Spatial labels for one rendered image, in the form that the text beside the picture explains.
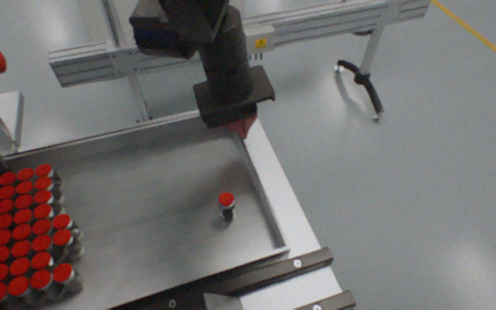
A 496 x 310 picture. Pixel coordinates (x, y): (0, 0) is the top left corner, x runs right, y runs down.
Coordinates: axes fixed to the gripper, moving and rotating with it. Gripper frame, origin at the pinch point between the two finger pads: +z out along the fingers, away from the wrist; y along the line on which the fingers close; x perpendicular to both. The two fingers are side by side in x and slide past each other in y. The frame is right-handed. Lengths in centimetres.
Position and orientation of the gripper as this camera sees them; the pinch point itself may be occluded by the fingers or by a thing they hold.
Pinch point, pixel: (243, 133)
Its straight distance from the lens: 54.1
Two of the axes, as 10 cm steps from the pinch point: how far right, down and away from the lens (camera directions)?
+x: 2.5, 7.6, -6.0
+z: 1.6, 5.8, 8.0
